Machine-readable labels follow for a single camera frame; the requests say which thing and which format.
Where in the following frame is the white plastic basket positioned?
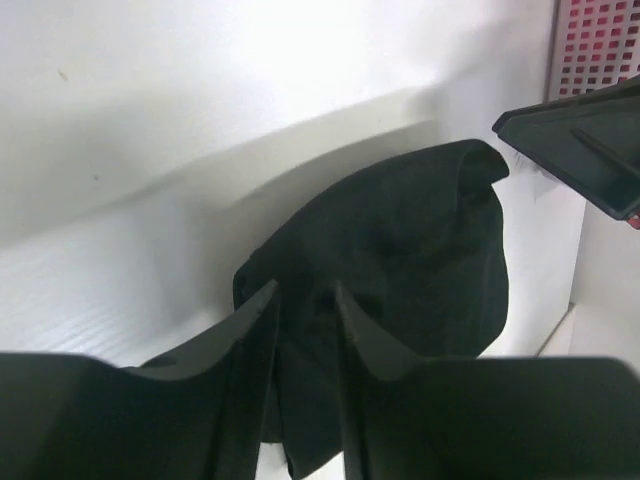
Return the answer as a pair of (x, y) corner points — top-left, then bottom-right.
(546, 0), (640, 101)

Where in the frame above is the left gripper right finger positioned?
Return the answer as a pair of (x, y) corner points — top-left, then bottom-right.
(336, 287), (639, 479)

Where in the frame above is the black t shirt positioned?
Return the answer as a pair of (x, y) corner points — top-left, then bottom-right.
(233, 140), (509, 479)

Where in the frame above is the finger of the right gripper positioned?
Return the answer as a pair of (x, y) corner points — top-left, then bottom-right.
(492, 76), (639, 223)

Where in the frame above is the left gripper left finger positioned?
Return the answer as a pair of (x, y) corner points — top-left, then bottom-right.
(1, 282), (280, 479)

